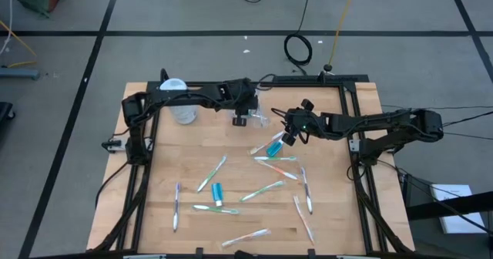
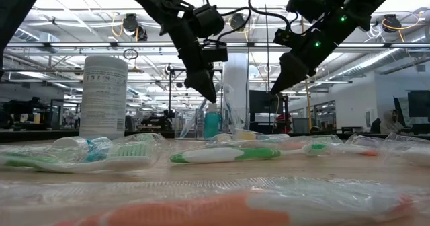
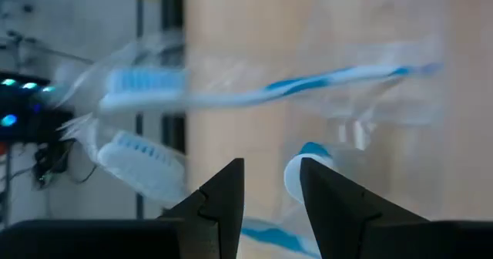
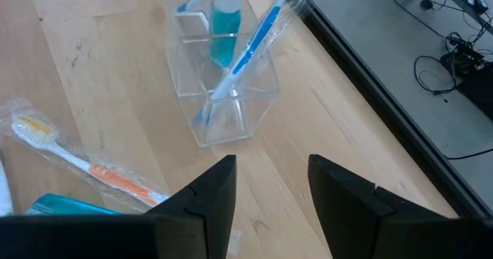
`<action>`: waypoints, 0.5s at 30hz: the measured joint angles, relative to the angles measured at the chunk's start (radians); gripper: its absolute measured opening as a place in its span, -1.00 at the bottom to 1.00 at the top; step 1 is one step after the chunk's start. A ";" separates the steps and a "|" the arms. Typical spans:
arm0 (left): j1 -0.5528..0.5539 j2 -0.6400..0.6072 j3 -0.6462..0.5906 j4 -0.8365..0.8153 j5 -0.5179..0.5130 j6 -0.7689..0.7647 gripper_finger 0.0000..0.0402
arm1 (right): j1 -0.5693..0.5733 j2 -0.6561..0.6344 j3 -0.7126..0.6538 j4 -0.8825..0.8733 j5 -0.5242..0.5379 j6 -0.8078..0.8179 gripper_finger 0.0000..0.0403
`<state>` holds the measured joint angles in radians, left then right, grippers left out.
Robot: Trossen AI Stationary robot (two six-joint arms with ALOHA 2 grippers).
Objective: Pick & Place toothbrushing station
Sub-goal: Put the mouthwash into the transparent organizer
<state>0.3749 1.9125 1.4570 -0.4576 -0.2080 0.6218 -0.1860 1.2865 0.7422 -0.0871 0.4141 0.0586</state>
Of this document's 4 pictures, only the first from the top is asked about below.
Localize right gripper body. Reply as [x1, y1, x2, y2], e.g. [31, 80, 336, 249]
[281, 99, 323, 148]

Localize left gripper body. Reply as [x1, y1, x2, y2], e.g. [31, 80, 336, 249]
[221, 77, 259, 128]

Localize blue toothbrush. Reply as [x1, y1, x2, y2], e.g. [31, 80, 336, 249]
[252, 89, 265, 117]

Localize clear plastic organizer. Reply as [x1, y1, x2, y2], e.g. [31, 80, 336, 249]
[230, 91, 271, 131]

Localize purple toothbrush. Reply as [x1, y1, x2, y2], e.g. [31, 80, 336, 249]
[172, 181, 183, 234]
[300, 166, 314, 215]

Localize white wipes canister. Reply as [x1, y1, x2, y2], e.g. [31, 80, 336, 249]
[159, 77, 199, 126]

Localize scattered toothbrushes on table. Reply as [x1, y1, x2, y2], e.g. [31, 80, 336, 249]
[293, 194, 316, 246]

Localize black bar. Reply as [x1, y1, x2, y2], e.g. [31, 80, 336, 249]
[406, 190, 493, 221]

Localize white paper booklet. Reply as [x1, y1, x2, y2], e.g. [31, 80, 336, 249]
[429, 184, 487, 235]

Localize grey metal foot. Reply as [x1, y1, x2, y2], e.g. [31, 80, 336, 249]
[0, 66, 40, 81]

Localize black equipment piece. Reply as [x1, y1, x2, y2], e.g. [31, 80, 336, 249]
[0, 102, 16, 126]

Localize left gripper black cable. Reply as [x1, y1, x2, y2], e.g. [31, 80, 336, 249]
[252, 72, 277, 94]

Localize coiled black floor cable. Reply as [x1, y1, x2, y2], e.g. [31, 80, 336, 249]
[283, 0, 315, 77]

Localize orange-yellow floor cable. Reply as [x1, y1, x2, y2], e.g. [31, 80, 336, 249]
[328, 0, 361, 66]

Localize black base cable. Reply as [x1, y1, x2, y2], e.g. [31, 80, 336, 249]
[375, 158, 493, 237]
[95, 161, 130, 209]

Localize thin black cable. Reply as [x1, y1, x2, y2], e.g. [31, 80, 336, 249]
[442, 111, 493, 127]
[442, 131, 493, 140]

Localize thin yellow cable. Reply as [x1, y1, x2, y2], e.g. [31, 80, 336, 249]
[0, 19, 39, 68]

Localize thin white cable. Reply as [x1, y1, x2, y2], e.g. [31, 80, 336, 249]
[0, 0, 15, 56]

